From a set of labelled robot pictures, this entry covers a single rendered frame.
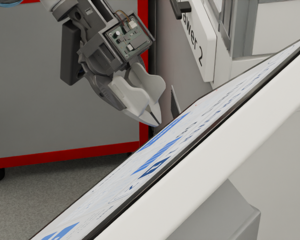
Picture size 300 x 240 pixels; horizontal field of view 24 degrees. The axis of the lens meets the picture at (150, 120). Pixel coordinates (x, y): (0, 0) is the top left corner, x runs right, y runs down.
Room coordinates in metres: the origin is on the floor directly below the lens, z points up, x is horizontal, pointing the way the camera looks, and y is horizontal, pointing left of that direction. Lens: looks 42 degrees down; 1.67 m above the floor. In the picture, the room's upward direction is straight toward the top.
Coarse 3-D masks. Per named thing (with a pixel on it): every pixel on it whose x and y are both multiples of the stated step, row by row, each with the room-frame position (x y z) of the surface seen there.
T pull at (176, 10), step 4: (172, 0) 1.22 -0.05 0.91; (176, 0) 1.22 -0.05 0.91; (172, 4) 1.20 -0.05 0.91; (176, 4) 1.20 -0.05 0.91; (180, 4) 1.20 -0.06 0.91; (184, 4) 1.20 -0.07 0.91; (188, 4) 1.20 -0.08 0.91; (172, 8) 1.20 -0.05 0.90; (176, 8) 1.19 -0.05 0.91; (180, 8) 1.19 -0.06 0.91; (184, 8) 1.19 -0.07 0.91; (188, 8) 1.19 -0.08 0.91; (176, 12) 1.17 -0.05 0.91; (180, 12) 1.17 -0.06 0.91; (184, 12) 1.19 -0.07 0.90; (176, 16) 1.16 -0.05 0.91; (180, 16) 1.16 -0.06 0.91
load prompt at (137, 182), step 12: (276, 60) 0.69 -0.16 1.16; (264, 72) 0.66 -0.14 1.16; (252, 84) 0.63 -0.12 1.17; (240, 96) 0.60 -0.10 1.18; (204, 120) 0.59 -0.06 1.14; (192, 132) 0.56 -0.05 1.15; (180, 144) 0.54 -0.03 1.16; (168, 156) 0.52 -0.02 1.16; (156, 168) 0.49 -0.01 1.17; (144, 180) 0.47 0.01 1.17; (120, 192) 0.49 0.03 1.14
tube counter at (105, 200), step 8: (200, 120) 0.61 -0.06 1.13; (176, 136) 0.61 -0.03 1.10; (168, 144) 0.59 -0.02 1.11; (160, 152) 0.57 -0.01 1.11; (152, 160) 0.55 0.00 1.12; (144, 168) 0.54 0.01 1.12; (136, 176) 0.52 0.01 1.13; (120, 184) 0.53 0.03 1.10; (112, 192) 0.51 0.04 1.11; (104, 200) 0.50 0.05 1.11; (96, 208) 0.48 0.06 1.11
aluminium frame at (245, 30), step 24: (216, 0) 1.09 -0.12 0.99; (240, 0) 0.98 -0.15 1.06; (264, 0) 0.98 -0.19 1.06; (288, 0) 1.00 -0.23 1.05; (216, 24) 1.07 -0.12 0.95; (240, 24) 0.98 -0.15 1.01; (264, 24) 0.99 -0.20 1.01; (288, 24) 1.00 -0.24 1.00; (240, 48) 0.99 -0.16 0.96; (264, 48) 0.99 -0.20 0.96
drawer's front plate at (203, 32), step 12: (180, 0) 1.29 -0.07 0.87; (192, 0) 1.19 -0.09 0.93; (192, 12) 1.18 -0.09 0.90; (204, 12) 1.15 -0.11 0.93; (192, 24) 1.18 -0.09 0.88; (204, 24) 1.11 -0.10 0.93; (204, 36) 1.08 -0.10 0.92; (192, 48) 1.17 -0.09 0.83; (204, 48) 1.08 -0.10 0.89; (204, 60) 1.07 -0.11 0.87; (204, 72) 1.07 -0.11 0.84
